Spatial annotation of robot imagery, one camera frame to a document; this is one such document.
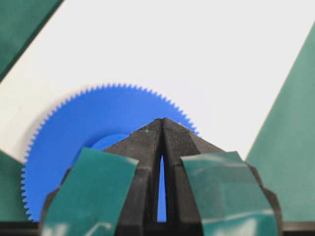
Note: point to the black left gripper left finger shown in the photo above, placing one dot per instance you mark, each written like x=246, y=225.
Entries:
x=140, y=205

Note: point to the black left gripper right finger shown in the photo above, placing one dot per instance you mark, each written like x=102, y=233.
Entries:
x=182, y=209

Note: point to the blue plastic gear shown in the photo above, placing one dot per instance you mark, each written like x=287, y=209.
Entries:
x=80, y=122

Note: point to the green tape strip right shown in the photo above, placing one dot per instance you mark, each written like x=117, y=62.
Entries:
x=228, y=197

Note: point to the green tape strip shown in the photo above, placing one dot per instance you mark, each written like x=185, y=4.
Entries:
x=228, y=197
x=91, y=198

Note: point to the green tape strip left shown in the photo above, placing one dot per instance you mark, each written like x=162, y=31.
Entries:
x=91, y=198

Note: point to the green mat right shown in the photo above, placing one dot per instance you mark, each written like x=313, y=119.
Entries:
x=284, y=150

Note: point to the green mat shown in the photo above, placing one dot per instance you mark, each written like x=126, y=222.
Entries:
x=20, y=22
x=284, y=150
x=11, y=200

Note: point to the green mat lower left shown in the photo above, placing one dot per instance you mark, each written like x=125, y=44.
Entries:
x=11, y=200

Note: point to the green mat top left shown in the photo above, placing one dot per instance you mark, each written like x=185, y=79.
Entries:
x=20, y=22

